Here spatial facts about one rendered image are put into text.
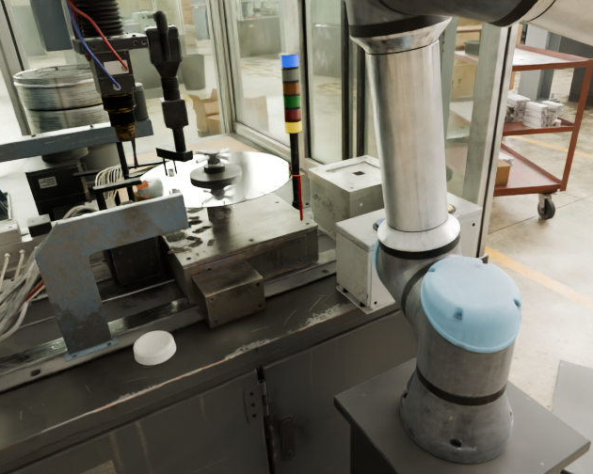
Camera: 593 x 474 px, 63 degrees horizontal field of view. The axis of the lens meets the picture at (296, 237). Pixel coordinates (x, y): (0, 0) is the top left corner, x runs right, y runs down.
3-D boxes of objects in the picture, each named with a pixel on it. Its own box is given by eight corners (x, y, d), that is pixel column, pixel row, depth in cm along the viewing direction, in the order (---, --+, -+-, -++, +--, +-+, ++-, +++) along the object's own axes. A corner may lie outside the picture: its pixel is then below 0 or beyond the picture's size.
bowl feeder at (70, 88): (130, 158, 185) (108, 59, 168) (151, 181, 161) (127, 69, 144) (43, 175, 172) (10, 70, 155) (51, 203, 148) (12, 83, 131)
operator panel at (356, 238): (437, 250, 111) (443, 190, 104) (474, 271, 102) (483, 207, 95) (335, 288, 99) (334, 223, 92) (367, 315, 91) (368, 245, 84)
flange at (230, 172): (248, 166, 108) (247, 156, 106) (232, 185, 98) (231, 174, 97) (200, 165, 110) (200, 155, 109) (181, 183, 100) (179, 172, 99)
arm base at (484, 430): (536, 431, 66) (549, 377, 61) (454, 483, 60) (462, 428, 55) (454, 366, 78) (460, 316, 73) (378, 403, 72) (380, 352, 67)
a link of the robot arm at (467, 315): (439, 406, 58) (450, 316, 52) (397, 337, 70) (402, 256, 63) (530, 388, 60) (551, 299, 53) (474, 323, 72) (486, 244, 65)
